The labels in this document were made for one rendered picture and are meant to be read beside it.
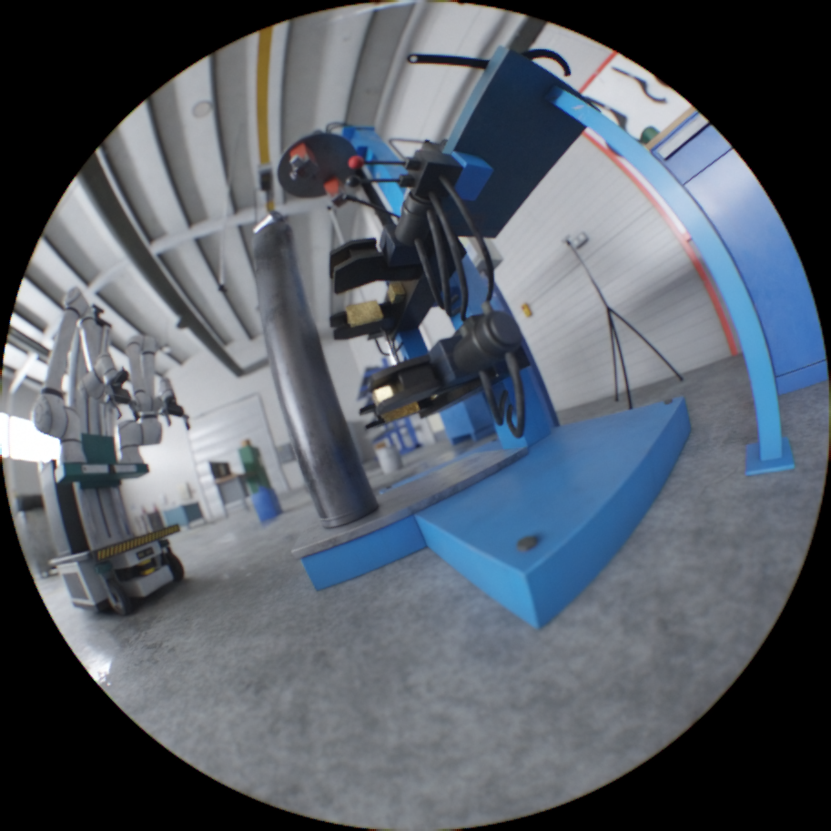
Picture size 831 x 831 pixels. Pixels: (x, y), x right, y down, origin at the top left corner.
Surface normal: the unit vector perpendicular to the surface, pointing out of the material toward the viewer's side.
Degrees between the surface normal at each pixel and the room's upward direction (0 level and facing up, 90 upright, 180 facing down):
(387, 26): 173
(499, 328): 90
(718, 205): 90
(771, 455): 90
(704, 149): 90
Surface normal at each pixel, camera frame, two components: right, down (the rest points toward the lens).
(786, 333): -0.89, 0.32
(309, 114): 0.25, 0.96
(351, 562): 0.28, -0.18
